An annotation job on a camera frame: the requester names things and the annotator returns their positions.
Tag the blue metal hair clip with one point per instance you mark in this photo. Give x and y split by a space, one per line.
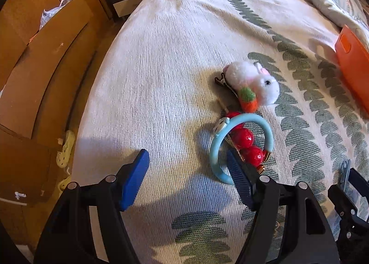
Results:
344 174

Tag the white croc shoe near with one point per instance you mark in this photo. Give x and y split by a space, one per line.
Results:
61 186

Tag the white bunny carrot hair clip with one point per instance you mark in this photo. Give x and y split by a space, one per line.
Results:
251 84

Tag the wooden wardrobe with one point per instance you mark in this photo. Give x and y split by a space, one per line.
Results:
41 73

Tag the patterned bedspread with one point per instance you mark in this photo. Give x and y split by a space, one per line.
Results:
155 90

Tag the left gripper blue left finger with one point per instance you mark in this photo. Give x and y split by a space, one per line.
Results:
130 177

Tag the white croc shoe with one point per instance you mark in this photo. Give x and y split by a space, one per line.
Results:
61 186
63 157

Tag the red berry hair clip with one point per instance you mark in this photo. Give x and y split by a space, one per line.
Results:
242 139

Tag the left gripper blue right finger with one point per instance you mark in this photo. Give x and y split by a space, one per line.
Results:
244 177

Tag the white croc shoe far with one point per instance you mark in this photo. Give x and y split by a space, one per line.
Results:
63 157

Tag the orange plastic basket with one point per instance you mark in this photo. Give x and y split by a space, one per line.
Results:
353 61

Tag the plastic bag in drawer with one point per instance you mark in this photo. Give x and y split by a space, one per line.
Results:
48 14

